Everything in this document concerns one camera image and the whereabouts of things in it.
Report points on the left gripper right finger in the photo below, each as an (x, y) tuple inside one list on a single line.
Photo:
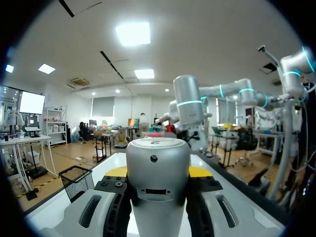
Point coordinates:
[(243, 217)]

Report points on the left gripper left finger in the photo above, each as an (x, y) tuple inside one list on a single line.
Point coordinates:
[(74, 212)]

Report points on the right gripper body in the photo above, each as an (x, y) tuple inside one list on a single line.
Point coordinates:
[(201, 138)]

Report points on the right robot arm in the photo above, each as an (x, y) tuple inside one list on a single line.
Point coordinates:
[(188, 98)]

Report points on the black mesh cup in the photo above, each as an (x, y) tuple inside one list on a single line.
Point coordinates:
[(77, 184)]

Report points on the person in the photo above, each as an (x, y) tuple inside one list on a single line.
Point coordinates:
[(143, 122), (83, 130)]

